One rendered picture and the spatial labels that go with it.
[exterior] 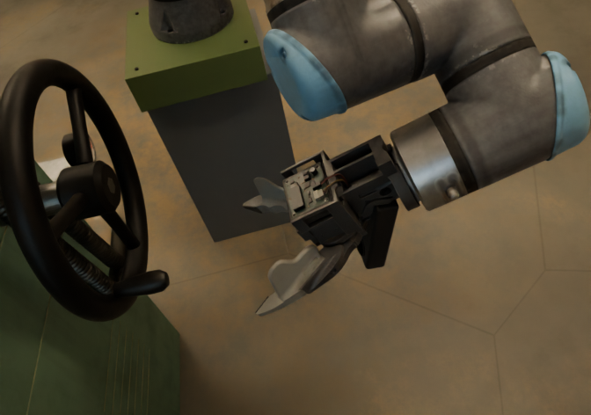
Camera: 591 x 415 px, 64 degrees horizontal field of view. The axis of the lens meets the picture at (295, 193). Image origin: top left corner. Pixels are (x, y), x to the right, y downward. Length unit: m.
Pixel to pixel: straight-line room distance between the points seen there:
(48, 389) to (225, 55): 0.67
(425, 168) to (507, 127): 0.08
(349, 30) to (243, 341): 1.02
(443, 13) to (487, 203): 1.10
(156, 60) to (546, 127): 0.81
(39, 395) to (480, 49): 0.68
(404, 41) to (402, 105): 1.37
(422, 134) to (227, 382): 0.96
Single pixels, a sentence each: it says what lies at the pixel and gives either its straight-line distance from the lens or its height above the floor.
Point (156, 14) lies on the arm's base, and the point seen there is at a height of 0.70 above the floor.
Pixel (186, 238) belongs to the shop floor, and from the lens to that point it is 1.54.
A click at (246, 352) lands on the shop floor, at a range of 1.30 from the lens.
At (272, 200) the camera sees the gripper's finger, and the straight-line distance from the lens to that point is 0.57.
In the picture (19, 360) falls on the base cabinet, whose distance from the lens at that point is 0.75.
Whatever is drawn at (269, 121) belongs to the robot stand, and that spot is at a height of 0.42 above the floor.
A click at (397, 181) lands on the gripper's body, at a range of 0.46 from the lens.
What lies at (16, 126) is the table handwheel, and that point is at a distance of 0.47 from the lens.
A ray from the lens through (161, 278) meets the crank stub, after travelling 0.53.
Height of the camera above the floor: 1.18
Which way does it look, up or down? 50 degrees down
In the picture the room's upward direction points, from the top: 13 degrees counter-clockwise
